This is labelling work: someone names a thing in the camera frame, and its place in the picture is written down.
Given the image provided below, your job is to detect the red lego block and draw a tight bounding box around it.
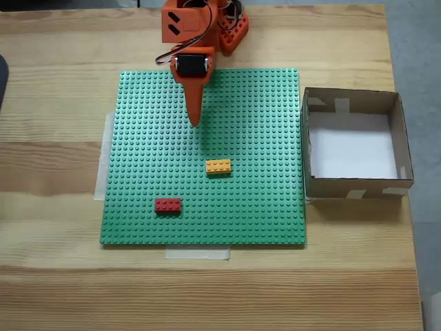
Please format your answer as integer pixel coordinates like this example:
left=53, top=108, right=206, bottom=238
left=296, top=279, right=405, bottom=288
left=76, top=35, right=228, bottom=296
left=154, top=198, right=183, bottom=214

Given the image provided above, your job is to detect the yellow lego block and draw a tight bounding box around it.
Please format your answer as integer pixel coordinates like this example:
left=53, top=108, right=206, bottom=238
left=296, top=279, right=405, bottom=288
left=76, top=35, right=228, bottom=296
left=205, top=159, right=232, bottom=177

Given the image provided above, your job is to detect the green lego baseplate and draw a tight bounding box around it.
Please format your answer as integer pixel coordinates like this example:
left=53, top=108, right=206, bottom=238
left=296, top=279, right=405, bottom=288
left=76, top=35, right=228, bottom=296
left=99, top=68, right=307, bottom=246

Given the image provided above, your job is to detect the brown cardboard box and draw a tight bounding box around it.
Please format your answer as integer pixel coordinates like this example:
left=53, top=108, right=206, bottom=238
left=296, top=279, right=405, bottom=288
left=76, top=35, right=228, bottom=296
left=301, top=86, right=414, bottom=201

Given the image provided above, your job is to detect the translucent masking tape strip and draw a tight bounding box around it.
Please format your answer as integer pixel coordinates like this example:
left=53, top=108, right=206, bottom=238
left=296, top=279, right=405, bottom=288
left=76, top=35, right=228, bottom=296
left=94, top=110, right=116, bottom=201
left=164, top=247, right=231, bottom=261

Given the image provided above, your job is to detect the white paper sheet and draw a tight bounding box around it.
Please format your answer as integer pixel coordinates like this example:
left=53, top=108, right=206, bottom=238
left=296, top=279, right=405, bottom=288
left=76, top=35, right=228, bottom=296
left=307, top=112, right=400, bottom=179

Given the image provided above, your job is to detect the black rounded object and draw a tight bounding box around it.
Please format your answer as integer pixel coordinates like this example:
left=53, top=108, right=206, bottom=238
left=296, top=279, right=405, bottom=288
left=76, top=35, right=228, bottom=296
left=0, top=54, right=10, bottom=113

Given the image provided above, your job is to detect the gripper motor cable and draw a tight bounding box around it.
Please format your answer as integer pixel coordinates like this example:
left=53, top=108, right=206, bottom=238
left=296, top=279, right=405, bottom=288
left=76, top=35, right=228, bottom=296
left=154, top=3, right=213, bottom=68

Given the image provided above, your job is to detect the base wire bundle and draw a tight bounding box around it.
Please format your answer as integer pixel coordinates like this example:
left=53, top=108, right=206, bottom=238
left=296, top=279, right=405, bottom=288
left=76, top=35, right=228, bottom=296
left=223, top=0, right=244, bottom=20

